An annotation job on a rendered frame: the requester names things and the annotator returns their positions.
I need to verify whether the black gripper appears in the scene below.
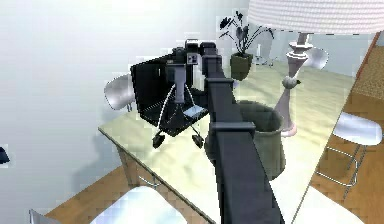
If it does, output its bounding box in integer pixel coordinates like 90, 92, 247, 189
151, 46, 205, 150

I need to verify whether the pale dining table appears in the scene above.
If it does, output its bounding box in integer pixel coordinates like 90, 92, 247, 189
97, 59, 356, 224

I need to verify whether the white chair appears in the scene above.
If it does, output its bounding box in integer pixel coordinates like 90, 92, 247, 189
314, 112, 384, 202
103, 73, 137, 112
303, 46, 330, 71
89, 185, 188, 224

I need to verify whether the house plant in green pot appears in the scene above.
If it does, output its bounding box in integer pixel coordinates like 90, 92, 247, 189
218, 10, 276, 82

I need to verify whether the dark green round pot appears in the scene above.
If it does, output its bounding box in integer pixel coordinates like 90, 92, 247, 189
203, 99, 287, 182

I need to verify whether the white table lamp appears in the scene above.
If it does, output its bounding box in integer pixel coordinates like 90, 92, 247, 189
247, 0, 384, 138

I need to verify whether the dark blue object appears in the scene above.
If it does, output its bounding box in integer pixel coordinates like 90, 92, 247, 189
0, 146, 11, 165

